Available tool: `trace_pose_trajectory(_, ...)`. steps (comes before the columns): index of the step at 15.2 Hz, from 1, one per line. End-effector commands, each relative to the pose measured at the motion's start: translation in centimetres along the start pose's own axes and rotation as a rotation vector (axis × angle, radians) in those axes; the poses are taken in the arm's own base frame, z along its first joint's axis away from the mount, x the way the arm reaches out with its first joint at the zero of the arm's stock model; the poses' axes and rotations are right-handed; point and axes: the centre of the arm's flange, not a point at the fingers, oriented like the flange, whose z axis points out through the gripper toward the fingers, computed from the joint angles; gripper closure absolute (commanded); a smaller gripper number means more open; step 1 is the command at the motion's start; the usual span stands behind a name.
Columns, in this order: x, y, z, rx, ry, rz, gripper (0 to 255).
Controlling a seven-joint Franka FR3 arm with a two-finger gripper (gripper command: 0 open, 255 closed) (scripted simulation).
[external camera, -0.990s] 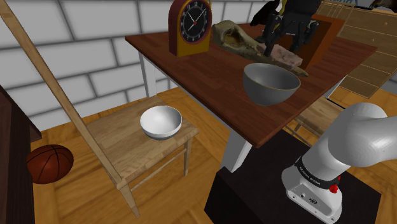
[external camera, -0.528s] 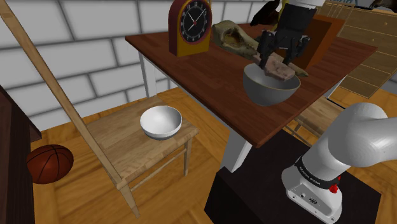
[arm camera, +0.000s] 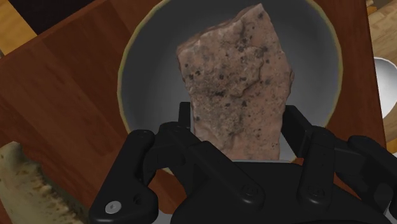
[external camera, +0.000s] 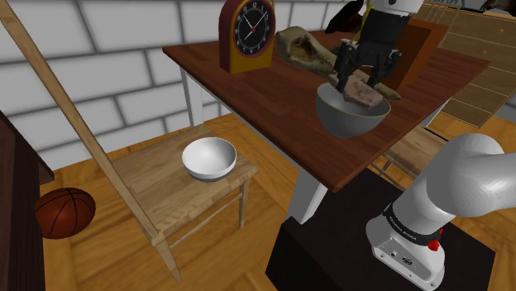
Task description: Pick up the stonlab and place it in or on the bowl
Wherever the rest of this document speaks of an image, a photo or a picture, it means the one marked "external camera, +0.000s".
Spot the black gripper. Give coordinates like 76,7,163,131
333,8,412,92

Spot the pinkish brown bread piece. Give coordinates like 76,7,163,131
327,74,385,110

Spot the dark brown figure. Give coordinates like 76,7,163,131
324,0,373,45

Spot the orange-brown open box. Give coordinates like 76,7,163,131
381,17,450,92

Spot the grey bowl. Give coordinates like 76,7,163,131
315,82,392,139

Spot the tan animal skull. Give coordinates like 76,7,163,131
275,26,403,102

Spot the light wooden chair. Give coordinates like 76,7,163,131
370,124,449,191
0,0,260,284

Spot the brown table with white legs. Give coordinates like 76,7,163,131
162,30,492,225

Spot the light wooden chest of drawers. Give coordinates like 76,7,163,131
411,0,516,129

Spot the red and yellow mantel clock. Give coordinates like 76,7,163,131
218,0,278,75

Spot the white bowl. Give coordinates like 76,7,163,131
181,136,237,184

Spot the dark robot stand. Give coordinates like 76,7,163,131
265,169,497,291

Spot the orange basketball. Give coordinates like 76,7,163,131
33,187,97,241

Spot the dark wooden cabinet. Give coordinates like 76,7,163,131
0,110,55,291

